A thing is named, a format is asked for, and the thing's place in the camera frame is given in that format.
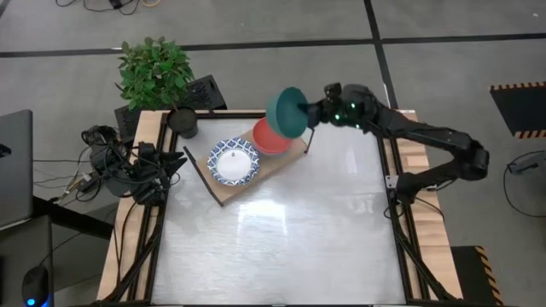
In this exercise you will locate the wooden shelf with black frame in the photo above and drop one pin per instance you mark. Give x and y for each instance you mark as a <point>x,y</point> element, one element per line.
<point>273,164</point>

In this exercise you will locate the red bowl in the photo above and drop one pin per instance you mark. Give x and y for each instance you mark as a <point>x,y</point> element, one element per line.
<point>268,138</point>

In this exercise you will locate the black power adapter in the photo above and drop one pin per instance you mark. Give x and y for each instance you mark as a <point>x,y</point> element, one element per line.
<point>115,3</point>

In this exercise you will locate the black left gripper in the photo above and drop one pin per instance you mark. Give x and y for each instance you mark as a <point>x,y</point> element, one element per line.
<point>157,165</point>

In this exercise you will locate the black perforated stool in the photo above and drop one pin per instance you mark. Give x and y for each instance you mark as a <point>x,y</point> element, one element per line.
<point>209,94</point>

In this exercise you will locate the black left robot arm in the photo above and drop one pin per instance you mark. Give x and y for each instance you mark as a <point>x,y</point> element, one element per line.
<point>115,170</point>

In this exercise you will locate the silver metal bracket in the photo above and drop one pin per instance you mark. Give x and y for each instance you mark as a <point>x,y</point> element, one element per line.
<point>390,181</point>

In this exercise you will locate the black side desk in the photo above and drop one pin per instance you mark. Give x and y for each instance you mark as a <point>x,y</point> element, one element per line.
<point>72,219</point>

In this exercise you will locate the blue patterned white plate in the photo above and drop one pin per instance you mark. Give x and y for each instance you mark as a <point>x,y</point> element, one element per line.
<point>233,164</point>

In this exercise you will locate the black mat with hazard stripes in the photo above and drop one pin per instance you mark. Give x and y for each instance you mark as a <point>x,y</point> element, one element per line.
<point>522,108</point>
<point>471,273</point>

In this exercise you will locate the black aluminium table frame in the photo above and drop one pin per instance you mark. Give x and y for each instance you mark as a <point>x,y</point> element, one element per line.
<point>155,239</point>

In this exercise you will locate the grey floor device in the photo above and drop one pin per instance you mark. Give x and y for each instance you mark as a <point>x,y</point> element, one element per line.
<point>529,163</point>

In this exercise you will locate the green leafy plant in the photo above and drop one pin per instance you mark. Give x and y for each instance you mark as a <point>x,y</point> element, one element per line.
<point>153,72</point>

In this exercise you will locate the teal bowl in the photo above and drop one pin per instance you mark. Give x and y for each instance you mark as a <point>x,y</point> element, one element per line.
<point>286,113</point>

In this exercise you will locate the black computer mouse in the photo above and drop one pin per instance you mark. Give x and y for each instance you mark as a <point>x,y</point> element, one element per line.
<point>35,285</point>

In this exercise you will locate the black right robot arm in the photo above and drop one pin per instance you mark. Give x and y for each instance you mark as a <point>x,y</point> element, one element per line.
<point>426,134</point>

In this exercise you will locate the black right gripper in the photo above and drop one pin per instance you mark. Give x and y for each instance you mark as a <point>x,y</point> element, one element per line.
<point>347,106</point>

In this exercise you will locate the grey laptop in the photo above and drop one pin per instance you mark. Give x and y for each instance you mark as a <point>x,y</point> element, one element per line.
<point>15,170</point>

